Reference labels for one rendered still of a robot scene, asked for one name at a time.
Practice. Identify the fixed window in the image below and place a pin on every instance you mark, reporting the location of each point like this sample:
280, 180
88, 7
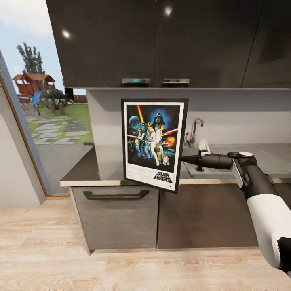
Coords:
54, 121

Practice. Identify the poster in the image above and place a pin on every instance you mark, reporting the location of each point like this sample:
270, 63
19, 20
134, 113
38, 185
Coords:
153, 133

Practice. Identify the dishwasher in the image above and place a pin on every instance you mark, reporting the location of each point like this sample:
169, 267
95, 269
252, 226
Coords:
118, 216

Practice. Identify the cabinet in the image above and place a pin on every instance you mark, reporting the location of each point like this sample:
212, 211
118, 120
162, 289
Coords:
153, 44
269, 63

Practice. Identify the drop in sink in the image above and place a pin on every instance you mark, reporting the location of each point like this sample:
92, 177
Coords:
267, 162

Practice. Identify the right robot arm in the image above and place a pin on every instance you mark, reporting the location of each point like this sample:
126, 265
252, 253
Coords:
270, 215

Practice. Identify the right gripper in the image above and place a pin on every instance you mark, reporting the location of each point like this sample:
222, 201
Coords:
209, 161

